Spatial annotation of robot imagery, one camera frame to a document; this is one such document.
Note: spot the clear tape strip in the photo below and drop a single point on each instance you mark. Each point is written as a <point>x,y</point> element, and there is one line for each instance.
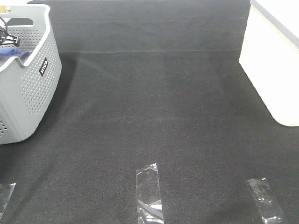
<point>148,196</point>
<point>6,191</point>
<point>266,202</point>

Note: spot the left clear tape strip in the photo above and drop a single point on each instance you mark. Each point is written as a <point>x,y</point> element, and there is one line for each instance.
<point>6,191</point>

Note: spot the grey perforated plastic basket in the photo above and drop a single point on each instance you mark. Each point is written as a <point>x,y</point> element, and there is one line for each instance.
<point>27,87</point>

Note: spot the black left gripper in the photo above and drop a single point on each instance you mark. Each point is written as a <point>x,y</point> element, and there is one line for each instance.
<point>6,38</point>

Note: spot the right clear tape strip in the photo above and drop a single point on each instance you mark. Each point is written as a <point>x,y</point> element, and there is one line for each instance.
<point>266,202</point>

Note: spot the grey towel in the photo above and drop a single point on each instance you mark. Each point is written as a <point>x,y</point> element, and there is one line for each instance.
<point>3,59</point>

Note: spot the middle clear tape strip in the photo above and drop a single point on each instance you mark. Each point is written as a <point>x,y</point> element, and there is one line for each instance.
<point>148,196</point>

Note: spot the cream plastic basket grey rim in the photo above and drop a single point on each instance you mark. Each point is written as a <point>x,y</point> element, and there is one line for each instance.
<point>270,56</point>

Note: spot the blue towel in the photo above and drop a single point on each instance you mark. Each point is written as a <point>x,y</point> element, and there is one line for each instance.
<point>8,52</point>

